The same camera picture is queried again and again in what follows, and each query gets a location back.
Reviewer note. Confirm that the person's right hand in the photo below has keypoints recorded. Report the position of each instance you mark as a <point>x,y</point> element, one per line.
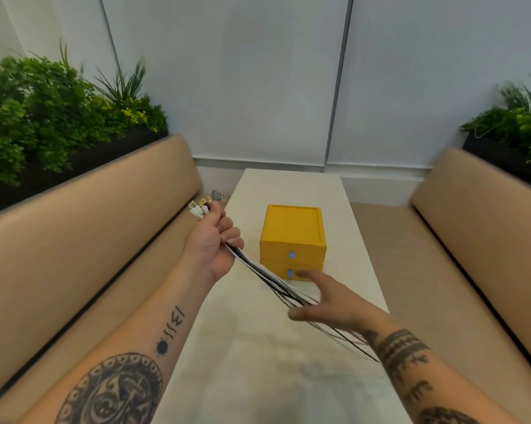
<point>340,304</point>

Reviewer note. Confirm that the person's left hand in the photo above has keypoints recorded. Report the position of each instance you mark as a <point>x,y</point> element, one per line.
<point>206,249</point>

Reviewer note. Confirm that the person's right thumb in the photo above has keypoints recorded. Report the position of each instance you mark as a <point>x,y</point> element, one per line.
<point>303,313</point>

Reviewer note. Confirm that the person's left thumb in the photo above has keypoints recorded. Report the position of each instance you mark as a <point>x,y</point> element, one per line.
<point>218,212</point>

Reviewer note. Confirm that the person's left forearm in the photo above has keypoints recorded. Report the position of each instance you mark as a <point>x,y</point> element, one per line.
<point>150,331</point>

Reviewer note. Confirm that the person's right forearm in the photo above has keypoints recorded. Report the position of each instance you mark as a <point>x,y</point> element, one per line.
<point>424,375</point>

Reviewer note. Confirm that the grey plug adapter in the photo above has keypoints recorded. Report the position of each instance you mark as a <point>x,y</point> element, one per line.
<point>218,195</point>

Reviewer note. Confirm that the yellow drawer with blue knob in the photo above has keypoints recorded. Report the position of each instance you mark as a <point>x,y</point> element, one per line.
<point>274,270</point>
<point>276,253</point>

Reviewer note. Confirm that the yellow drawer box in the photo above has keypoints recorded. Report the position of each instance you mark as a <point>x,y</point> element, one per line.
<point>292,225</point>

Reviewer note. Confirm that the beige upholstered bench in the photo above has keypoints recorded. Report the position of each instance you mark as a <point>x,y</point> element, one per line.
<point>71,242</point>
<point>469,269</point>

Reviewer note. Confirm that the black planter box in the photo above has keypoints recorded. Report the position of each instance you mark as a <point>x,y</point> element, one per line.
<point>504,161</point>
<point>40,176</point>

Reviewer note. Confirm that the green artificial plants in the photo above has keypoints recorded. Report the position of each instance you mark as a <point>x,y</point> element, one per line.
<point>524,119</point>
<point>40,114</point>

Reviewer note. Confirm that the grey window frame post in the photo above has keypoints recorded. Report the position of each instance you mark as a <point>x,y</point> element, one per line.
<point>339,83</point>

